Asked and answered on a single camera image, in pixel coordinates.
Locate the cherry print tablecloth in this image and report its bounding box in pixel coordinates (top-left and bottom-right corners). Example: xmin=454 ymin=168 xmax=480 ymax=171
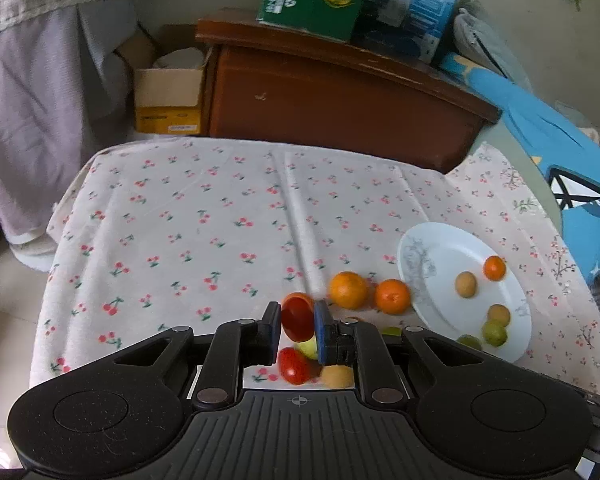
xmin=30 ymin=135 xmax=546 ymax=401

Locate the white round base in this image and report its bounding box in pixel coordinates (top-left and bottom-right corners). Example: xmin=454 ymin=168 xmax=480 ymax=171
xmin=9 ymin=234 xmax=57 ymax=272

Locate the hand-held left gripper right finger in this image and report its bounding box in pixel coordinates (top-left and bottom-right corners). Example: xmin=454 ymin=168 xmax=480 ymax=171
xmin=315 ymin=300 xmax=561 ymax=407

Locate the pale green apple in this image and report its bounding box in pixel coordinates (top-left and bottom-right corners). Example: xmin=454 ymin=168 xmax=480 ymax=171
xmin=295 ymin=337 xmax=321 ymax=361

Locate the grey cloth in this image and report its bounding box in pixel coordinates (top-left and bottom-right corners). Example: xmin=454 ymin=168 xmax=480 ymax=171
xmin=77 ymin=0 xmax=146 ymax=121

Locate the pale green bed sheet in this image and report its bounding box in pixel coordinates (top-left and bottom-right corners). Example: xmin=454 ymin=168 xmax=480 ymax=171
xmin=497 ymin=120 xmax=566 ymax=231

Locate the red cherry tomato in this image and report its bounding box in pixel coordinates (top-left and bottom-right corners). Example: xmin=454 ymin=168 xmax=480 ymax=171
xmin=281 ymin=296 xmax=315 ymax=342
xmin=277 ymin=347 xmax=313 ymax=386

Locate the blue milk carton box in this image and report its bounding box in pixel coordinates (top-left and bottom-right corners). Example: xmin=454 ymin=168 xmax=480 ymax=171
xmin=352 ymin=0 xmax=468 ymax=66

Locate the open cardboard box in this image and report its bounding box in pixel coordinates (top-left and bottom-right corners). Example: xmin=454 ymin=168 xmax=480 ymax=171
xmin=114 ymin=24 xmax=213 ymax=136

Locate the floral bed sheet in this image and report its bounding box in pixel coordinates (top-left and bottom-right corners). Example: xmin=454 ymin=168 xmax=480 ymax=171
xmin=445 ymin=142 xmax=600 ymax=403

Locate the purple curtain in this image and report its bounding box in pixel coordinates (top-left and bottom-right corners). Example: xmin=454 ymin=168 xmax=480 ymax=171
xmin=0 ymin=2 xmax=136 ymax=256

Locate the brown wooden nightstand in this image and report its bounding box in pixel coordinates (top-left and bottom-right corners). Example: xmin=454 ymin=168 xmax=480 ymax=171
xmin=195 ymin=7 xmax=503 ymax=176

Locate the grey pillow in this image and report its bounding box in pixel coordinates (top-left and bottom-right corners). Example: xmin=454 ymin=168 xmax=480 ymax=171
xmin=452 ymin=0 xmax=533 ymax=93

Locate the white plate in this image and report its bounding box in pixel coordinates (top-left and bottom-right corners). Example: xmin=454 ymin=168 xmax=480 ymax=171
xmin=396 ymin=223 xmax=532 ymax=364

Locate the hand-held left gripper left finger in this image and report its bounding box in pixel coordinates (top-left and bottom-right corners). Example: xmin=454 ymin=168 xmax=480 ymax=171
xmin=30 ymin=302 xmax=282 ymax=411

